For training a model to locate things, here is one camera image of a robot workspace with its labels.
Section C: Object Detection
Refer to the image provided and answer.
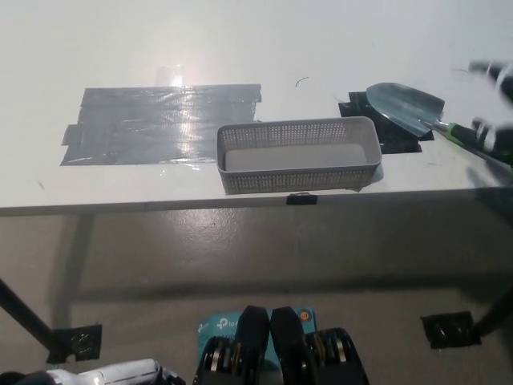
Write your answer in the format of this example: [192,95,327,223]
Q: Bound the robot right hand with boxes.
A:
[467,59,513,161]

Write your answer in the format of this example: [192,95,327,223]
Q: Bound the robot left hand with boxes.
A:
[46,358,185,385]

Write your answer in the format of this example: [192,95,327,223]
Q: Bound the garden trowel green black handle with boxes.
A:
[366,83,513,165]

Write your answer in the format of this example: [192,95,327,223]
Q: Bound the black tape patch on desk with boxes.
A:
[338,91,436,155]

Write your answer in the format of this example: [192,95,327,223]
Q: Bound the black robot torso blocks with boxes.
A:
[192,305,370,385]

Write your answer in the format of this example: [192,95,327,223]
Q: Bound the black floor tape patch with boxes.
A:
[46,323,103,364]
[420,310,482,350]

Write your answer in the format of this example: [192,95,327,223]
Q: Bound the teal tp-link box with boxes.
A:
[196,306,317,362]

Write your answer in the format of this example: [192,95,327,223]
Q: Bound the black table leg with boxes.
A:
[476,282,513,338]
[0,278,67,362]

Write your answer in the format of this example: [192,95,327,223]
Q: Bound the grey perforated plastic basket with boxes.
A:
[216,115,383,196]

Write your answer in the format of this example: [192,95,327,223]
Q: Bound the small black tape strip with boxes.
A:
[287,192,318,207]

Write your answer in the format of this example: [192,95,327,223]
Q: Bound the large grey duct tape patch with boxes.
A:
[59,83,262,167]

